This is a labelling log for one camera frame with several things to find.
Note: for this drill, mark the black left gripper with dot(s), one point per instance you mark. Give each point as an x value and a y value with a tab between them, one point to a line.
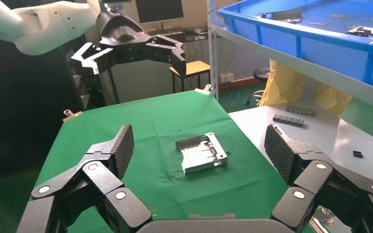
122	30

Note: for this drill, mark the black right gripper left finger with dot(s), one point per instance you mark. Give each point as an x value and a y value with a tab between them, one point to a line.
109	167

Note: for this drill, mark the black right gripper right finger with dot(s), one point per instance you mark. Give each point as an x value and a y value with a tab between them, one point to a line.
302	167

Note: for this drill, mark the stamped sheet metal bracket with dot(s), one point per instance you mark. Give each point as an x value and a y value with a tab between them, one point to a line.
202	157
370	32
286	15

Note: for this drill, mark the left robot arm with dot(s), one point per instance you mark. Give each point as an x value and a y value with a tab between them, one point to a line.
45	25

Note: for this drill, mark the black keyboard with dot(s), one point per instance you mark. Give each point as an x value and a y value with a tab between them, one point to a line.
160	31

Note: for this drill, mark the grey metal connector strip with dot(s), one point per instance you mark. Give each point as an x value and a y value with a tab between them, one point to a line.
302	110
288	121

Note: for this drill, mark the black computer monitor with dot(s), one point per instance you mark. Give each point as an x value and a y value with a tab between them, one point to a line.
159	9

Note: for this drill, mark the small black plastic part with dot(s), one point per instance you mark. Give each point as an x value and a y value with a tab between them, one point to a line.
357	154

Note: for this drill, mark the wooden seat black chair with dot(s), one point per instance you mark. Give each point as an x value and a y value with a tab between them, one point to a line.
191	67

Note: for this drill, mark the black desk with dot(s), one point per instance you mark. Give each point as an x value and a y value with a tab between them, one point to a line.
194	38

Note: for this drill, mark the yellow plastic bag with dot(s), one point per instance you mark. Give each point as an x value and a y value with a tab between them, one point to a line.
283	90

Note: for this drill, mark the white power socket box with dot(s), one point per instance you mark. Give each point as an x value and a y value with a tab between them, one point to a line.
226	78

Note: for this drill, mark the black stool with chrome base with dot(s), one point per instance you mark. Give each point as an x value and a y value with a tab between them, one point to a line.
262	74

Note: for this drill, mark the black robot torso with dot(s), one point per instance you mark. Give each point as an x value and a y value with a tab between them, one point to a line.
19	106

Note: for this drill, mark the blue plastic bin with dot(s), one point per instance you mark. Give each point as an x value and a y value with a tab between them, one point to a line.
334	54

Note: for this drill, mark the beige tape strip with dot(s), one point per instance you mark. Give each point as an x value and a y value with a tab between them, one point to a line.
351	26
337	15
317	23

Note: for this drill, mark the white slotted shelf post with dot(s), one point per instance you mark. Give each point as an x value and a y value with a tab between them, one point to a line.
213	48

